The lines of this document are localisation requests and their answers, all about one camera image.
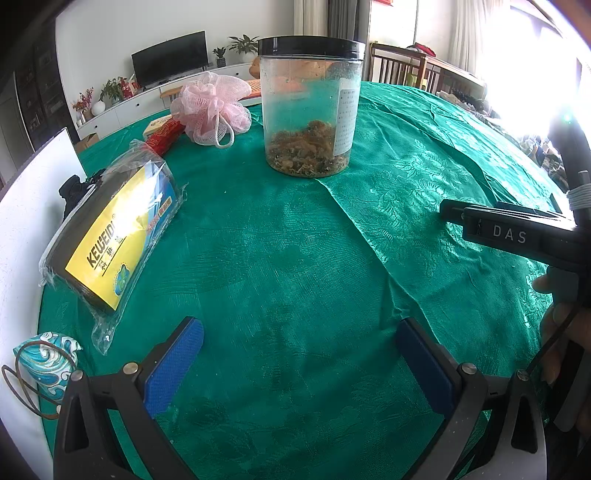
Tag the black television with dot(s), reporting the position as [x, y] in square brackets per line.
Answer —
[168, 60]

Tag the plastic-wrapped sponge packet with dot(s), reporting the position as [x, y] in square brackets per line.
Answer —
[115, 240]

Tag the long red box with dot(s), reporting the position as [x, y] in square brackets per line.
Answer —
[166, 136]

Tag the pile of windowsill clutter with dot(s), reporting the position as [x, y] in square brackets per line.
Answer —
[521, 143]

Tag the blue patterned pouch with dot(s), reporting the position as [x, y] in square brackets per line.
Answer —
[46, 364]

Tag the brown cardboard box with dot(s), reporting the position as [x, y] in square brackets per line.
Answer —
[87, 142]

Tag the wooden bench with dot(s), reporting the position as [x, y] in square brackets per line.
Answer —
[168, 91]

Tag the white cardboard box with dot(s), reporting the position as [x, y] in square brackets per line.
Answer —
[27, 240]

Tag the grey curtain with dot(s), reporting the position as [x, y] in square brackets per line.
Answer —
[348, 18]

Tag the wooden railing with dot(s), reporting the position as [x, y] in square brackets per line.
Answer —
[406, 67]

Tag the small potted plant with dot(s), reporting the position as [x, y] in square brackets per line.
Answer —
[220, 57]

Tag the clear jar with black lid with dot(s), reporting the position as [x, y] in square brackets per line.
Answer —
[304, 101]

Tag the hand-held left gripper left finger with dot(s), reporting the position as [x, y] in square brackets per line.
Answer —
[173, 364]

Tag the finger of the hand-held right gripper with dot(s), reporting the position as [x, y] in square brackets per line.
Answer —
[508, 235]
[461, 205]

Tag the round white vase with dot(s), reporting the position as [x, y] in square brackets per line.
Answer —
[98, 108]

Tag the white curtain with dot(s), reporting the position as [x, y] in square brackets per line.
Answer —
[466, 32]

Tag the dark glass cabinet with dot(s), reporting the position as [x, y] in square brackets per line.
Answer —
[46, 92]

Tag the leafy potted plant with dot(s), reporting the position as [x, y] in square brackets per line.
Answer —
[112, 88]

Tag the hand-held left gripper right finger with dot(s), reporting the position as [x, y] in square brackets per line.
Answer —
[425, 364]

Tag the red gift box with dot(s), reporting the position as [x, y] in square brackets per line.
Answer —
[129, 86]

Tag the person's right hand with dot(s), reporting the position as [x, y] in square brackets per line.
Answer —
[584, 369]

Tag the white floor air conditioner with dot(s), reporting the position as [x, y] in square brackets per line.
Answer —
[309, 18]

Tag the large potted plant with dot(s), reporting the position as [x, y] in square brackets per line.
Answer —
[244, 46]

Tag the red flowers in vase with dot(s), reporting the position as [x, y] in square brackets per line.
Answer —
[83, 104]

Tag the green tablecloth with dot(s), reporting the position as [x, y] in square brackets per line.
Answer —
[286, 258]

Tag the white television cabinet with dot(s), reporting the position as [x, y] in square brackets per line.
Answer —
[134, 104]

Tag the small yellow box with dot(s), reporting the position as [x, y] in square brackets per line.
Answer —
[157, 123]

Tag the pink bath pouf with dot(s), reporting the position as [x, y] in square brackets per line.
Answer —
[203, 106]

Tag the black lace cloth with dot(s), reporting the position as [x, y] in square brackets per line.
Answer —
[74, 189]

